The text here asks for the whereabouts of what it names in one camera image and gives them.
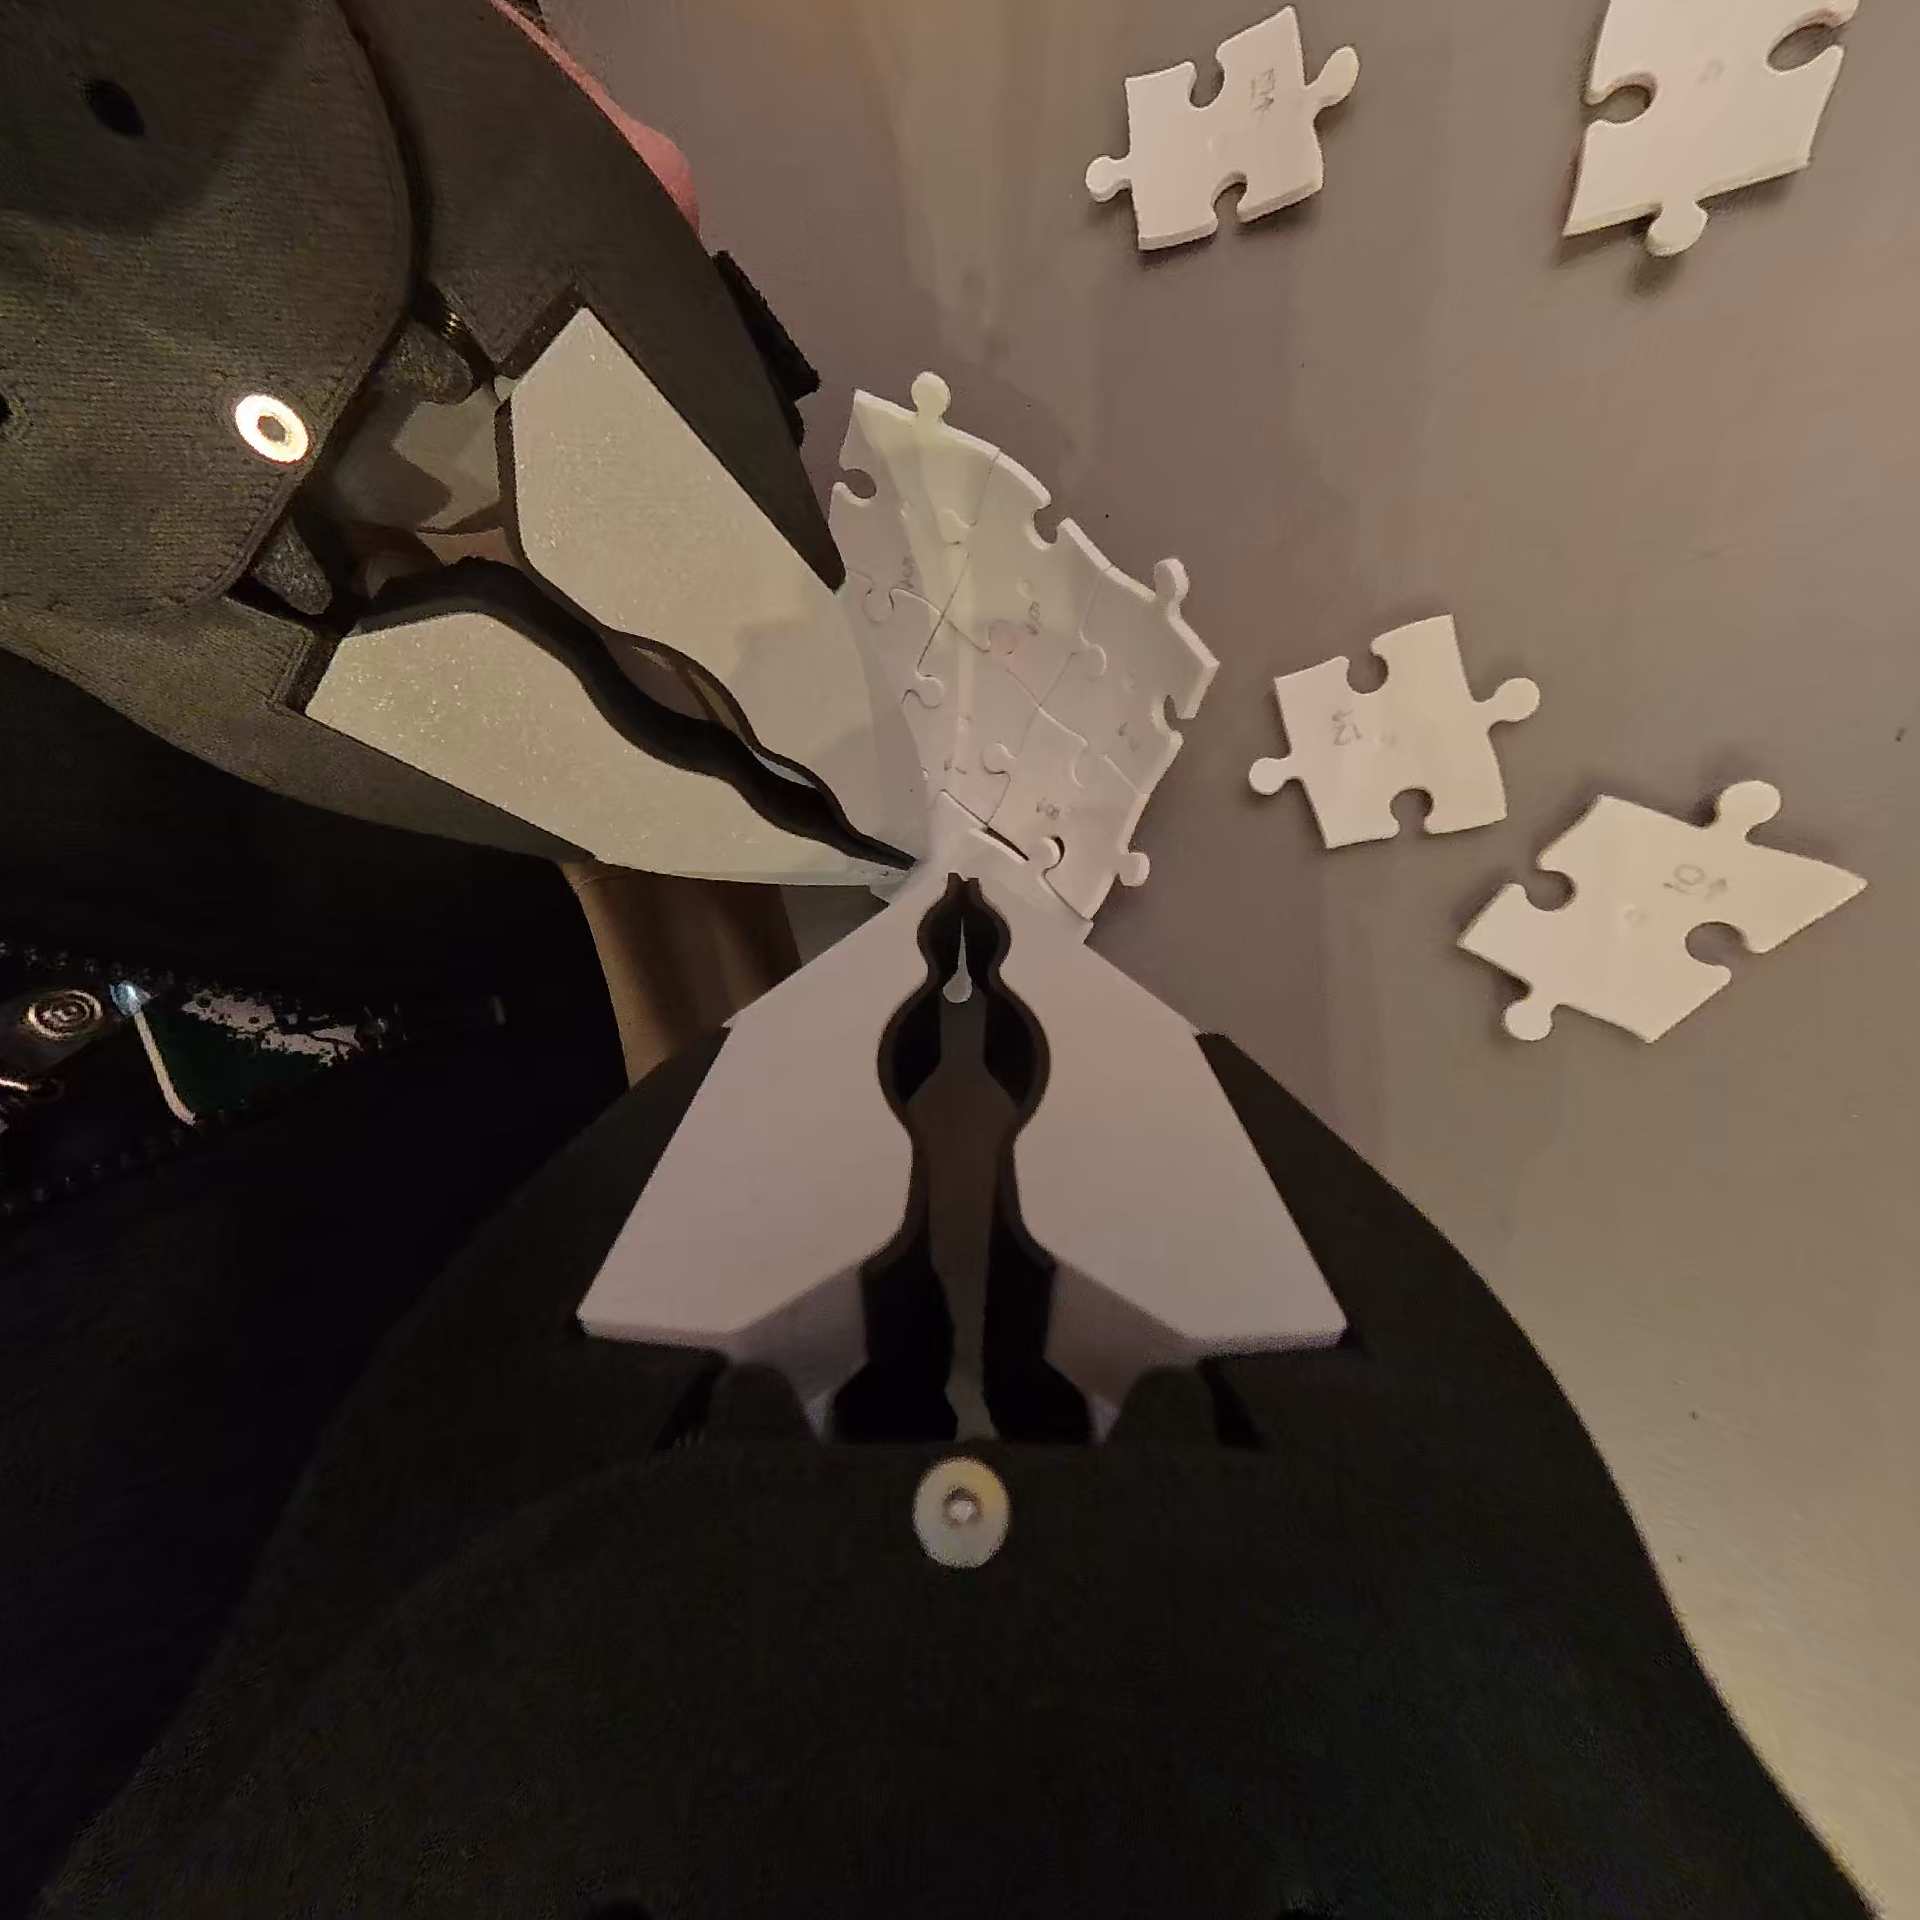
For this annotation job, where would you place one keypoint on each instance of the white puzzle piece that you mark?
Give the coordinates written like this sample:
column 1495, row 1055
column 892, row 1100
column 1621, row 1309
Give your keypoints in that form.
column 1215, row 134
column 1395, row 735
column 1694, row 104
column 1651, row 915

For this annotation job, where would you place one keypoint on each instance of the person's left hand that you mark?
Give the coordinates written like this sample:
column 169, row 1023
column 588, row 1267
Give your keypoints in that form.
column 626, row 104

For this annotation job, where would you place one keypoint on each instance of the partly assembled white puzzle ball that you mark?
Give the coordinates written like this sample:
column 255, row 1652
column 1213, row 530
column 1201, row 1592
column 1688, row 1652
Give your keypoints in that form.
column 1051, row 645

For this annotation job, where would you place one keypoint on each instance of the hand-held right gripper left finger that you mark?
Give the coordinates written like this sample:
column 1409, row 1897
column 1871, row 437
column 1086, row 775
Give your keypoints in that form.
column 750, row 1201

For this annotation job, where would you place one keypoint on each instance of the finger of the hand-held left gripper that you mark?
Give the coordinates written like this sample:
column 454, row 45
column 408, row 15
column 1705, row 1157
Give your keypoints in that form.
column 494, row 720
column 661, row 511

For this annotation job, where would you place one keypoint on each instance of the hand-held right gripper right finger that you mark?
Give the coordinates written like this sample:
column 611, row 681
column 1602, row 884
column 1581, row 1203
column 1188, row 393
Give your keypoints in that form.
column 1171, row 1201

